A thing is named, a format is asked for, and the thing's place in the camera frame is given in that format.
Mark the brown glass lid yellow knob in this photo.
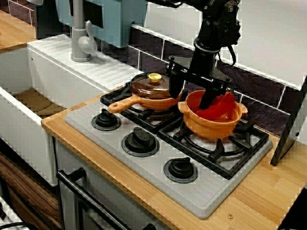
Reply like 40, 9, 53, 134
129, 73, 179, 100

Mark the grey toy stove plate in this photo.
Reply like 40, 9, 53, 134
64, 99, 274, 220

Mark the black stove knob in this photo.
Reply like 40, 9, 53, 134
164, 157, 199, 184
121, 126, 159, 158
92, 108, 121, 131

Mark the black oven door handle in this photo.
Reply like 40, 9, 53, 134
56, 167, 156, 230

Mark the black slanted panel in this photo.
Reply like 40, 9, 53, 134
270, 74, 307, 166

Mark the white toy sink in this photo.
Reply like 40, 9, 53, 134
0, 33, 144, 187

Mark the white toy oven front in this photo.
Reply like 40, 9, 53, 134
55, 141, 168, 230

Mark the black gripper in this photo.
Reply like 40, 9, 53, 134
167, 44, 233, 110

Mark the orange toy pot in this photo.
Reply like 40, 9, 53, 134
177, 90, 248, 139

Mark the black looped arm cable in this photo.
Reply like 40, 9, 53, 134
216, 45, 237, 69

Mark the orange toy frying pan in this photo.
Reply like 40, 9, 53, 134
107, 81, 183, 114

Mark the teal box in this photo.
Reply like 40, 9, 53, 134
55, 0, 149, 48

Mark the red toy pepper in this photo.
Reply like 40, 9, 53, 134
196, 90, 237, 119

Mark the black burner grate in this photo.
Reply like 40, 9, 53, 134
157, 118, 270, 181
100, 82, 189, 135

